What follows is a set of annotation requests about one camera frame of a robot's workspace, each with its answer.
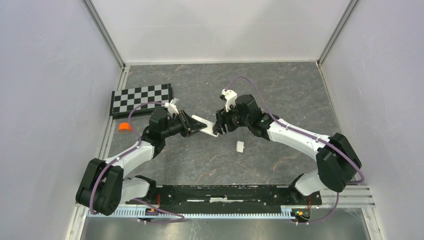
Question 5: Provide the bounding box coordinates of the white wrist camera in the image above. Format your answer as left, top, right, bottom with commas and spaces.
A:
164, 98, 180, 116
220, 89, 238, 112

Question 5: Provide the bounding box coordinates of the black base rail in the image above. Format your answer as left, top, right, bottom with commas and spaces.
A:
142, 184, 322, 214

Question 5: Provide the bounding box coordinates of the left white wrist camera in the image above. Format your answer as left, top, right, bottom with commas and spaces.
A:
164, 98, 180, 116

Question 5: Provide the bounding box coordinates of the black white checkerboard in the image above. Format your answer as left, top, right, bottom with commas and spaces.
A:
109, 83, 173, 119

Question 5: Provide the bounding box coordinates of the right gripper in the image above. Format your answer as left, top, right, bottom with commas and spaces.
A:
212, 102, 251, 136

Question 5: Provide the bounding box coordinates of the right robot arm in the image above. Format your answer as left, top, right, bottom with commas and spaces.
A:
212, 90, 362, 204

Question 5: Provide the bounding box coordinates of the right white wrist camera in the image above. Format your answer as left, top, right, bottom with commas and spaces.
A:
220, 89, 238, 112

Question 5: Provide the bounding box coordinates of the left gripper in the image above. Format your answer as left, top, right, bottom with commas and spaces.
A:
161, 109, 208, 139

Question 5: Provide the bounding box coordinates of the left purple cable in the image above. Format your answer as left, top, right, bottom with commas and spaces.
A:
89, 101, 170, 216

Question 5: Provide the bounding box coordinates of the grey white remote control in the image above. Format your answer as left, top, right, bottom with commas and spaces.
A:
191, 114, 220, 138

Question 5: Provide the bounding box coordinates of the white slotted cable duct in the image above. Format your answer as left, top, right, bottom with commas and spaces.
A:
87, 205, 295, 220

